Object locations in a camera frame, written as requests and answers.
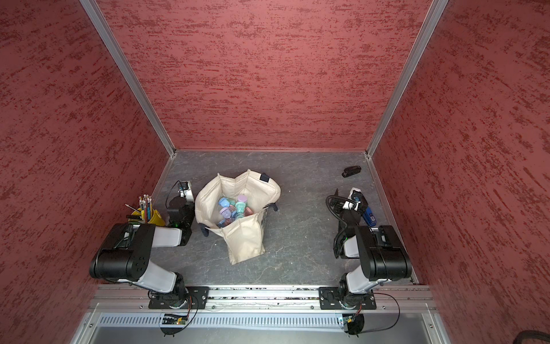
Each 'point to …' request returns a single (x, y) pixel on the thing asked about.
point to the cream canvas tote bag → (245, 237)
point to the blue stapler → (369, 217)
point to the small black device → (350, 170)
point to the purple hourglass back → (225, 212)
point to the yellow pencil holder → (145, 213)
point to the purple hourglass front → (243, 198)
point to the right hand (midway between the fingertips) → (346, 194)
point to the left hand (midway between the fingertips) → (197, 194)
